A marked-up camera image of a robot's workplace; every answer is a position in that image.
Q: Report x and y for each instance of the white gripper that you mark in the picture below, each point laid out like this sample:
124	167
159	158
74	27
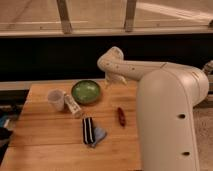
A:
111	78

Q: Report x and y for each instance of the dark objects at left edge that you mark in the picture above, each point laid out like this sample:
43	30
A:
4	134

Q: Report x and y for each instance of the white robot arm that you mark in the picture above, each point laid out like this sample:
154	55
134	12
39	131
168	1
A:
166	95

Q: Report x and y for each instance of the metal window post right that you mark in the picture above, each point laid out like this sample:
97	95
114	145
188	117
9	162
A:
130	14

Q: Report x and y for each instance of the metal window post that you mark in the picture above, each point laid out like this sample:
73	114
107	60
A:
64	16
130	14

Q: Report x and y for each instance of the white plastic cup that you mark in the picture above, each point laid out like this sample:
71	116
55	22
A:
56	99

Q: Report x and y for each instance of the dark red small object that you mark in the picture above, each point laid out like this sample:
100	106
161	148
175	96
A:
121	117

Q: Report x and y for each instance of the green ceramic bowl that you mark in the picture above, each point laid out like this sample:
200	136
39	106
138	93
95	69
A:
86	91

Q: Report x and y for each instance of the white object at right edge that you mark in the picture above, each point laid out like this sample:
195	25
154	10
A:
208	68

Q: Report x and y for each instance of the white tipped-over bottle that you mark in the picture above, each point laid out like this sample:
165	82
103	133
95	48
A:
73	106

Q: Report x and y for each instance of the metal window post left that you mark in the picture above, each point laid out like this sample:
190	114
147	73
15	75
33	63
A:
64	16

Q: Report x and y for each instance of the black striped sponge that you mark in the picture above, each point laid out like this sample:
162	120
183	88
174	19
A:
88	131

